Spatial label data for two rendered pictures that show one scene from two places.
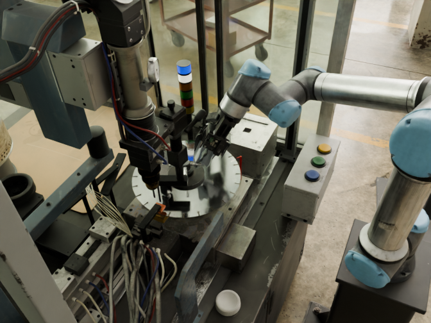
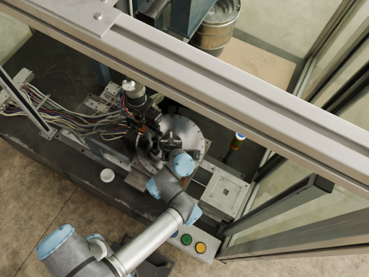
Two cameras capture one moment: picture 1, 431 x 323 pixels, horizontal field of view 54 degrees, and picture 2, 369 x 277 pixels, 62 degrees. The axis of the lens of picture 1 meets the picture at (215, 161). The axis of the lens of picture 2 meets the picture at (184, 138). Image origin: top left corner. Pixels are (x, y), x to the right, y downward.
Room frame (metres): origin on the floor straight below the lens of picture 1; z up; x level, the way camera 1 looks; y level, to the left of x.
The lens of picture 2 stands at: (0.90, -0.45, 2.30)
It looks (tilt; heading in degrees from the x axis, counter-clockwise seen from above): 67 degrees down; 82
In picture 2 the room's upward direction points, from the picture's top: 10 degrees clockwise
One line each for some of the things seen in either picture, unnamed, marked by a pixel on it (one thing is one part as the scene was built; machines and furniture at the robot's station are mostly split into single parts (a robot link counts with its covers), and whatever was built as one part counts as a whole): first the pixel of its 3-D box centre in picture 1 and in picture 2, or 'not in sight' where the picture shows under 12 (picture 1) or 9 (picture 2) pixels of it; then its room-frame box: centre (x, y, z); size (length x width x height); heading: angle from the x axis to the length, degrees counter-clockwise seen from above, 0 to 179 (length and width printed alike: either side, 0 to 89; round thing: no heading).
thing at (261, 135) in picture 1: (246, 145); (222, 195); (1.18, -0.12, 0.82); 0.18 x 0.18 x 0.15; 62
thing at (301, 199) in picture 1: (311, 177); (186, 238); (1.01, -0.32, 0.82); 0.28 x 0.11 x 0.15; 152
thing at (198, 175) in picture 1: (186, 172); (170, 143); (0.91, 0.09, 0.96); 0.11 x 0.11 x 0.03
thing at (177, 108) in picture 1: (174, 134); (153, 121); (0.84, 0.10, 1.17); 0.06 x 0.05 x 0.20; 143
